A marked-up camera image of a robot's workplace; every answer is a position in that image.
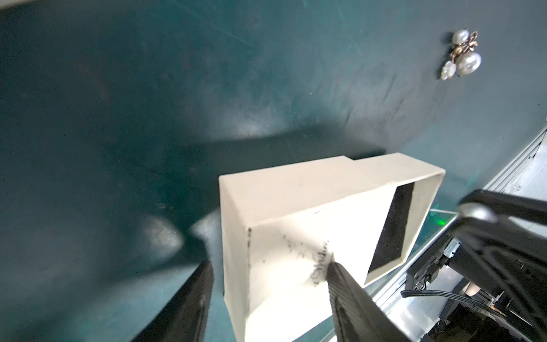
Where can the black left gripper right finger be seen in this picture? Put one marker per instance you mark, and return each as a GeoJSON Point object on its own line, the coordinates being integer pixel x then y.
{"type": "Point", "coordinates": [356, 317]}

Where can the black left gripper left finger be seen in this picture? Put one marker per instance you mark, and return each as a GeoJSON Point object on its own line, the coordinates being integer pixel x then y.
{"type": "Point", "coordinates": [184, 318]}

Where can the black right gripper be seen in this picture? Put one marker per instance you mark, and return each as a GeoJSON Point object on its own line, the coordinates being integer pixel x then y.
{"type": "Point", "coordinates": [502, 254]}

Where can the pearl bow earring pile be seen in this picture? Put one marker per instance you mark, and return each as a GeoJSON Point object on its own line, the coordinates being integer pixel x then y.
{"type": "Point", "coordinates": [463, 59]}

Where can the cream jewelry box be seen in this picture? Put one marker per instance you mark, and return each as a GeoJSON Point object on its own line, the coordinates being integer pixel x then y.
{"type": "Point", "coordinates": [283, 226]}

